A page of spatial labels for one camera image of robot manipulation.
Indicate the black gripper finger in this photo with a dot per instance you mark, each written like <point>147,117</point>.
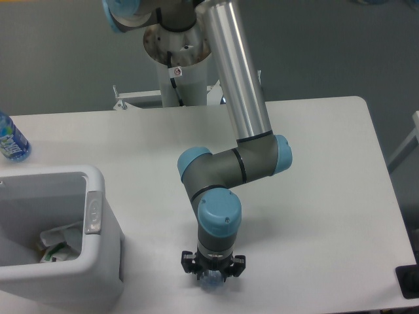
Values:
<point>191,264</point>
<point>236,266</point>

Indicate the black device at edge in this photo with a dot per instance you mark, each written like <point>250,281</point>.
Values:
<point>408,280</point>

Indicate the white plastic trash can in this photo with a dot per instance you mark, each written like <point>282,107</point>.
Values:
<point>37,199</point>

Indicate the white frame at right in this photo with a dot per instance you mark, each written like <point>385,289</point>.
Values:
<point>406,147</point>

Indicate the clear plastic bottle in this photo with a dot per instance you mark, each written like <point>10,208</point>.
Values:
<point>212,281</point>

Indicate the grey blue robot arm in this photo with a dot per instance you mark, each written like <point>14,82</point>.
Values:
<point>209,177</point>

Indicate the blue labelled water bottle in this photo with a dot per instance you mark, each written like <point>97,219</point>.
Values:
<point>14,145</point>

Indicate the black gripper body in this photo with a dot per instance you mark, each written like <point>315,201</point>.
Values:
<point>203,263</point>

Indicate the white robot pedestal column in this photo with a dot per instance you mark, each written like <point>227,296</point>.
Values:
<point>181,60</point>

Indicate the white metal base bracket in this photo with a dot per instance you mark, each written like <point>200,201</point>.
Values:
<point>140,98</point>

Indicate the trash inside can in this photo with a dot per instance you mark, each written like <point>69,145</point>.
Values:
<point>62,243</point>

